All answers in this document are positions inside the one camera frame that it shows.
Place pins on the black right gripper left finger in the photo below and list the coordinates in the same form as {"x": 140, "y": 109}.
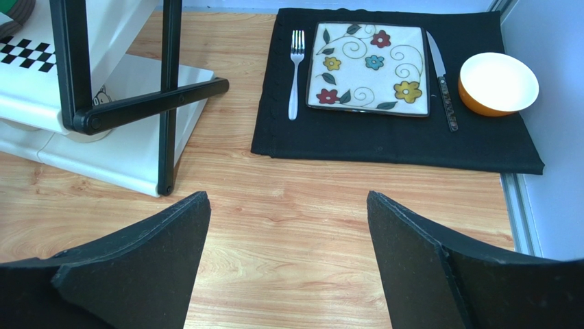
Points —
{"x": 141, "y": 276}

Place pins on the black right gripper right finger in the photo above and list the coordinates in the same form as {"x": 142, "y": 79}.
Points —
{"x": 436, "y": 277}

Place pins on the green roll front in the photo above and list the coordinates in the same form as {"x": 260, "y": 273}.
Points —
{"x": 14, "y": 14}

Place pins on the brown roll front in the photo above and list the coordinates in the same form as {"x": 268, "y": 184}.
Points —
{"x": 101, "y": 97}

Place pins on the cream three-tier shelf rack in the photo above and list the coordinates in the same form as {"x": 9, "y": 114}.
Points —
{"x": 66, "y": 51}

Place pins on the black placemat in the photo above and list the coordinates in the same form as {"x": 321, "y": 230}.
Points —
{"x": 494, "y": 144}

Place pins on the orange white bowl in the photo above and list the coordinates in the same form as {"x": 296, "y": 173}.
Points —
{"x": 496, "y": 85}

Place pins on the floral square plate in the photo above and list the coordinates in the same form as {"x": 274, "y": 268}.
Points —
{"x": 369, "y": 68}

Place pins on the silver fork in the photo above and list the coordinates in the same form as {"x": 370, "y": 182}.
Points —
{"x": 297, "y": 56}

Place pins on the black handled knife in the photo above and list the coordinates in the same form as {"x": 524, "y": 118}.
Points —
{"x": 441, "y": 79}

